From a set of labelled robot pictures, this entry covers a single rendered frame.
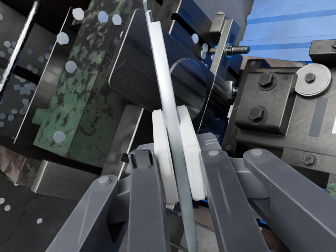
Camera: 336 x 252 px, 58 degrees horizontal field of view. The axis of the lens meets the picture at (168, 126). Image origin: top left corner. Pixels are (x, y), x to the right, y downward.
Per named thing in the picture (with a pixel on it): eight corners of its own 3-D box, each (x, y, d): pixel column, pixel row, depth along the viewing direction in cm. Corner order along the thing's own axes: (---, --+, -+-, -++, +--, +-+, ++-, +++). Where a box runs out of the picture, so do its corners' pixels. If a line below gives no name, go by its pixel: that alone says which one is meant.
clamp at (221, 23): (196, 73, 73) (233, 73, 66) (216, 11, 75) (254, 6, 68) (208, 84, 77) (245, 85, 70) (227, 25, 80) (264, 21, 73)
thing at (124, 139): (97, 182, 63) (114, 190, 59) (165, -6, 70) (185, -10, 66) (181, 203, 85) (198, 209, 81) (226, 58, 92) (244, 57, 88)
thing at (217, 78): (180, 135, 67) (196, 138, 64) (200, 73, 69) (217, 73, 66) (201, 146, 73) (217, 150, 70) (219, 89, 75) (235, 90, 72)
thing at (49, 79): (13, 143, 83) (14, 144, 82) (70, 6, 90) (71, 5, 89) (123, 175, 113) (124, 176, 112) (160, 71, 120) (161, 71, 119)
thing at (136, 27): (64, 83, 54) (108, 86, 45) (91, 15, 57) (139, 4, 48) (154, 128, 72) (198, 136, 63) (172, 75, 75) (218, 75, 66)
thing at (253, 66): (207, 151, 58) (233, 157, 54) (236, 56, 61) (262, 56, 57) (244, 170, 69) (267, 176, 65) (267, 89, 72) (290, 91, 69)
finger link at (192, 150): (184, 150, 14) (200, 147, 14) (175, 106, 21) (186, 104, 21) (193, 202, 15) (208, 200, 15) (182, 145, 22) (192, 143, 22)
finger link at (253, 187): (207, 179, 13) (276, 168, 13) (193, 134, 18) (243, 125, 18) (211, 208, 14) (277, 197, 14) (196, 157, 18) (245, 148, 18)
